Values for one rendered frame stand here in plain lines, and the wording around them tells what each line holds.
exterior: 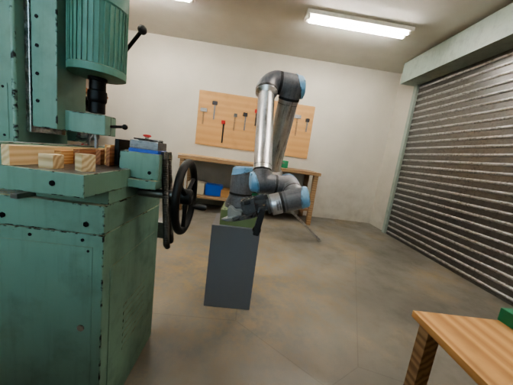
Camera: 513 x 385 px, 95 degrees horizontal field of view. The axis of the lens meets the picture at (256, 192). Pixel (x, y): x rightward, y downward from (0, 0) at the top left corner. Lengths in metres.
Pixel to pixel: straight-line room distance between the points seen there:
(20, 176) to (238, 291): 1.25
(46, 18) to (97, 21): 0.16
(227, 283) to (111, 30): 1.36
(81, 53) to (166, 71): 3.66
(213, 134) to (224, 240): 2.98
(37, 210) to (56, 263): 0.17
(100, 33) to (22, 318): 0.92
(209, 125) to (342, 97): 2.36
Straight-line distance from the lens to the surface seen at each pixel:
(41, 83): 1.09
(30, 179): 0.80
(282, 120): 1.37
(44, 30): 1.11
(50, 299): 1.01
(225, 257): 1.54
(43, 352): 1.13
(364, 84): 4.86
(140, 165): 0.90
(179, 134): 4.41
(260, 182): 1.03
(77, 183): 0.73
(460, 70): 4.07
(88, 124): 1.03
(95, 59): 1.00
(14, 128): 1.09
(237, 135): 4.24
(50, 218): 0.91
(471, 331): 1.14
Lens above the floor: 1.00
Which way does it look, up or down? 9 degrees down
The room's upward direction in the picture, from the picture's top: 8 degrees clockwise
